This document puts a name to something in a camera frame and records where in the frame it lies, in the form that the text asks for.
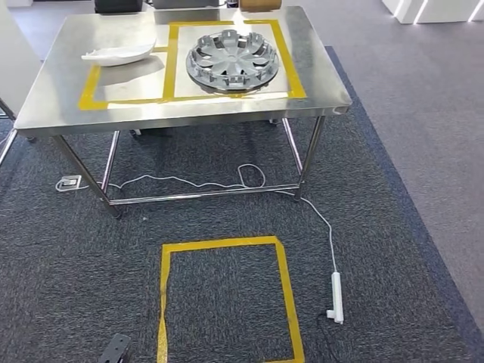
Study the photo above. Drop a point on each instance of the white curved plastic part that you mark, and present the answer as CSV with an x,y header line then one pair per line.
x,y
121,54

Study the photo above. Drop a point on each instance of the stainless steel workbench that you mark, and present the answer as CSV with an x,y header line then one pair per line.
x,y
321,85

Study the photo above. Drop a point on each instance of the yellow tape workbench outline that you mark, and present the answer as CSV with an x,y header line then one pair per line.
x,y
170,60

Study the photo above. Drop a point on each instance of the grey wheel hubcap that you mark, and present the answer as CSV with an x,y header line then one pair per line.
x,y
232,60

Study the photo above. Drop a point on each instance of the yellow floor tape square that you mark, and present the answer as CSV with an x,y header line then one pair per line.
x,y
164,300

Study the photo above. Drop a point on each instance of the white power strip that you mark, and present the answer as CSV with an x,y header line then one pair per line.
x,y
336,300

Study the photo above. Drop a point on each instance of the brown cardboard box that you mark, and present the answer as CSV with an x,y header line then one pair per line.
x,y
260,4

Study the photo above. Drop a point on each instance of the grey laptop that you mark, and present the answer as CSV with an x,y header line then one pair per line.
x,y
185,3

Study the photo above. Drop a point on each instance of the white floor socket box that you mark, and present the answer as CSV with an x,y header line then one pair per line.
x,y
71,182

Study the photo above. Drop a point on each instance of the black robot left foot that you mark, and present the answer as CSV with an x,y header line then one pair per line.
x,y
115,348

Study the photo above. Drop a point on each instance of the black zip case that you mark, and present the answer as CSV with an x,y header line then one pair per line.
x,y
117,6

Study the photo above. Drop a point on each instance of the white lit floor platform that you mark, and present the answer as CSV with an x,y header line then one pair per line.
x,y
435,10

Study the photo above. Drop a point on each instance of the stainless steel table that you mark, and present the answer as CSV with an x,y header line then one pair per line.
x,y
7,145

